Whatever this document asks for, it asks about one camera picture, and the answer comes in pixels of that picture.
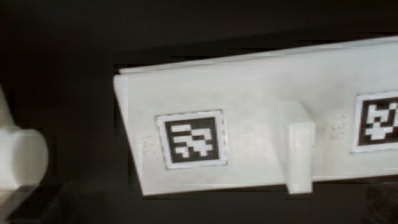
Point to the white cabinet door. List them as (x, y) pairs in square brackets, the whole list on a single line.
[(268, 119)]

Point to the white cabinet body box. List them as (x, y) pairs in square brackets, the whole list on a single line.
[(23, 152)]

